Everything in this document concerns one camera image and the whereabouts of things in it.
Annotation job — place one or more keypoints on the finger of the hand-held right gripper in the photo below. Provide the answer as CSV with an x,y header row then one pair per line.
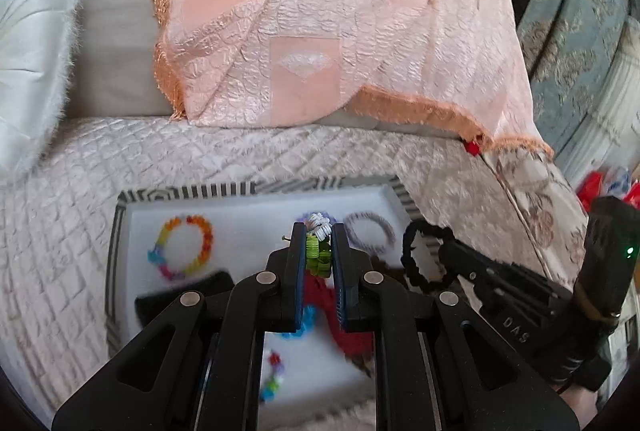
x,y
462,278
475,256

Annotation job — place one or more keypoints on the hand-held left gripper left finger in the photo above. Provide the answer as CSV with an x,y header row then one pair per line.
x,y
302,271

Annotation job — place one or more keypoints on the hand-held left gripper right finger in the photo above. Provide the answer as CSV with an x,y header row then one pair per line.
x,y
336,271

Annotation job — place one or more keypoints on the striped box with white foam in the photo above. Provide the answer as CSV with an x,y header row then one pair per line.
x,y
260,216

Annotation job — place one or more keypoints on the red scrunchie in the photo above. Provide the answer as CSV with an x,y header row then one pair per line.
x,y
325,296

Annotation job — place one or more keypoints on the beige floral cloth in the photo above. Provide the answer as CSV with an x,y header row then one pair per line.
x,y
535,211

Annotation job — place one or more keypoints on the red packet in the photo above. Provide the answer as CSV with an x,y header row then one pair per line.
x,y
592,188

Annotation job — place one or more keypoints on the small red tassel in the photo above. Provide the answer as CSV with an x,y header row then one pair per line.
x,y
472,146

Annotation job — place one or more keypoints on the black cloth pouch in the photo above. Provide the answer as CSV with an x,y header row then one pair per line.
x,y
185,288

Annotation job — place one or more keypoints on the peach fringed blanket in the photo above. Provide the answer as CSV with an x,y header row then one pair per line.
x,y
325,11

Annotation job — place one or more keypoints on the blue floral curtain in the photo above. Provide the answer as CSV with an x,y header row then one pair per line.
x,y
575,11

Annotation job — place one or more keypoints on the beige cushion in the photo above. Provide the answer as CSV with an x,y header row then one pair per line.
x,y
110,36

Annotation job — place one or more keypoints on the white round satin cushion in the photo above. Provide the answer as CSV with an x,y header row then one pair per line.
x,y
30,61

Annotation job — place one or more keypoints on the white ornate furniture post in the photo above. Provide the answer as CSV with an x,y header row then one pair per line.
x,y
605,111

